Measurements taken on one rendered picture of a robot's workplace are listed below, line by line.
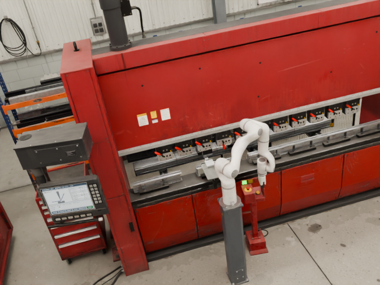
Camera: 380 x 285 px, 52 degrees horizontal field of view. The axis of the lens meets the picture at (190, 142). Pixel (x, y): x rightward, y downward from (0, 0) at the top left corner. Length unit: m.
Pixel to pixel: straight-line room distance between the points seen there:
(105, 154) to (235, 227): 1.31
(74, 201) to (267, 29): 2.14
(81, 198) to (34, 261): 1.99
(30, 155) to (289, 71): 2.36
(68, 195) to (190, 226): 1.56
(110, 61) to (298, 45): 1.68
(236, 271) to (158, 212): 0.95
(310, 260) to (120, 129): 2.33
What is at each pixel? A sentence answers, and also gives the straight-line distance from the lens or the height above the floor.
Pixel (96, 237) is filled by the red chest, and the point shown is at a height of 0.33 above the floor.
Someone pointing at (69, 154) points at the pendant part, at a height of 1.83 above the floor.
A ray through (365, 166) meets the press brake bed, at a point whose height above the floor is 0.52.
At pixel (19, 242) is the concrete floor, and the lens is 5.35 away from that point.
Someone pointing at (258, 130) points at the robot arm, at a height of 1.65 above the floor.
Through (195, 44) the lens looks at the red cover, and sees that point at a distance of 3.35.
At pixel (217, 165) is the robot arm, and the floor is 1.40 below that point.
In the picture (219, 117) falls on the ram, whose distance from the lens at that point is 3.70.
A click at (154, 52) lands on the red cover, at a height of 2.25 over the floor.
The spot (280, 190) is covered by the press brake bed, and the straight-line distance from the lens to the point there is 4.32.
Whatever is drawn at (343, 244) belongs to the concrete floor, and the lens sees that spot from 4.53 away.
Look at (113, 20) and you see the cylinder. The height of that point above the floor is 2.54.
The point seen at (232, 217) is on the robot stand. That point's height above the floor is 0.89.
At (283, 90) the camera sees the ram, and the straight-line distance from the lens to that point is 3.84.
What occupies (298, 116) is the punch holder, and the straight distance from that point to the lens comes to 4.05.
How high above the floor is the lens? 3.26
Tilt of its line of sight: 32 degrees down
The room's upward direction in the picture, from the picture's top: 9 degrees counter-clockwise
